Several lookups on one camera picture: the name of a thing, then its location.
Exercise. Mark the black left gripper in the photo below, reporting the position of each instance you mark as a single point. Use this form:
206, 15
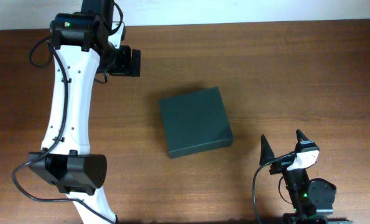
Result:
126, 68

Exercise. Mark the black box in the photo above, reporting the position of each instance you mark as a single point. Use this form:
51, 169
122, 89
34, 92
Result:
195, 122

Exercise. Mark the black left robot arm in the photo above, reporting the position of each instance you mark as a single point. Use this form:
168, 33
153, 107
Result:
83, 44

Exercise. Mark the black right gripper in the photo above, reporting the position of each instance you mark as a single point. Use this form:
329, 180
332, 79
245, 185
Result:
267, 154

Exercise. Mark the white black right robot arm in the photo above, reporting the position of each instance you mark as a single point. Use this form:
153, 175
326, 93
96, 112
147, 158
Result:
312, 199

